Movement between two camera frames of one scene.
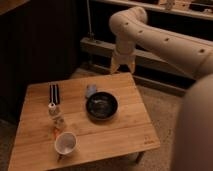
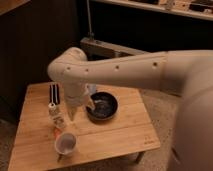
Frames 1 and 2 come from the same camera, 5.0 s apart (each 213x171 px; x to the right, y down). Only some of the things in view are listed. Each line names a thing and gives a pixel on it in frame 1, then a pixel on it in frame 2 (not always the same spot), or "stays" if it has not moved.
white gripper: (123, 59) → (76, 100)
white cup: (65, 143) stays
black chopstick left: (50, 92) stays
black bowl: (101, 105) stays
